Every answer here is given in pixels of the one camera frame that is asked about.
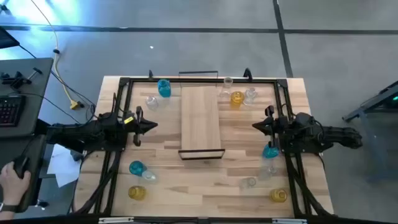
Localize black desk mount clamp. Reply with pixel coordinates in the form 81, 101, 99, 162
0, 67, 44, 90

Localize person's wristwatch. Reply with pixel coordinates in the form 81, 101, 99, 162
0, 202, 20, 214

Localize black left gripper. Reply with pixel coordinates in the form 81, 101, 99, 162
121, 106, 159, 147

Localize yellow hobnail glass vase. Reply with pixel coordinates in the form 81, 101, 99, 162
229, 90, 245, 110

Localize grey desk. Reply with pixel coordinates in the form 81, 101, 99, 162
0, 57, 54, 215

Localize short blue embossed glass vase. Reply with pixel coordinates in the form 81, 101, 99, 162
262, 142, 280, 159

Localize wooden shelf black metal frame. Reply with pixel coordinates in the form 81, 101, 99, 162
177, 70, 226, 161

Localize black cable bundle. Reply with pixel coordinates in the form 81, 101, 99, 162
72, 149, 123, 216
285, 152, 332, 218

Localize silver metal bracket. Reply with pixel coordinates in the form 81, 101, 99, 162
98, 217, 135, 224
272, 218, 308, 224

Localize yellow ribbed glass vase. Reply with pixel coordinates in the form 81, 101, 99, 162
269, 187, 289, 203

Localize tall blue embossed glass vase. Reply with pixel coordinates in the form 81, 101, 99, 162
157, 78, 172, 98

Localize yellow cable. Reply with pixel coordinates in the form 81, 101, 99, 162
29, 0, 85, 110

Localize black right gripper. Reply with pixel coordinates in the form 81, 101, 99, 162
252, 105, 289, 149

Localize clear flared glass vase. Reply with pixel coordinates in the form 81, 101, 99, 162
219, 77, 234, 98

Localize black laptop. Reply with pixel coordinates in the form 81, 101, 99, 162
0, 26, 21, 50

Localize person's hand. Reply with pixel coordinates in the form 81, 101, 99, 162
0, 161, 32, 206

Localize clear ribbed glass bottle vase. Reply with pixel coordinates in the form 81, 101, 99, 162
243, 86, 258, 106

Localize black aluminium table frame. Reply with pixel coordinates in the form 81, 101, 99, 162
93, 76, 335, 218

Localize clear ribbed glass jar vase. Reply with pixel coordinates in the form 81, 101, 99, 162
145, 95, 159, 111

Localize white paper sheets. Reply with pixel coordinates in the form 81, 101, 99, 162
46, 143, 82, 188

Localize black keyboard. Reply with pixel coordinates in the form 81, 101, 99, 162
0, 95, 26, 128

